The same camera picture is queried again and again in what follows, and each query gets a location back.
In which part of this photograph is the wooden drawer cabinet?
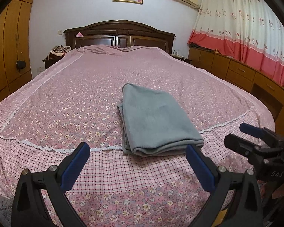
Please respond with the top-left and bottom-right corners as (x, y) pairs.
(188, 46), (284, 136)

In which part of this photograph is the black device on wardrobe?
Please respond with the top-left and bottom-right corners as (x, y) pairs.
(16, 60), (26, 70)

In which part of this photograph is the wooden wardrobe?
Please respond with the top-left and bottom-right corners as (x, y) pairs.
(0, 0), (33, 102)

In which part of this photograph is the clothes pile on nightstand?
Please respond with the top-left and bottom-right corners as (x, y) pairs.
(45, 45), (72, 60)

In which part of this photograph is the cream and red curtain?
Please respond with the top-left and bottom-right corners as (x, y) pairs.
(188, 0), (284, 86)

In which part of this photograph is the pink item on headboard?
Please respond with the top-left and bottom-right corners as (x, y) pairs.
(75, 32), (83, 38)

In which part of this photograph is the dark wooden headboard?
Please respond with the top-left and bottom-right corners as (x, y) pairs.
(64, 20), (175, 54)

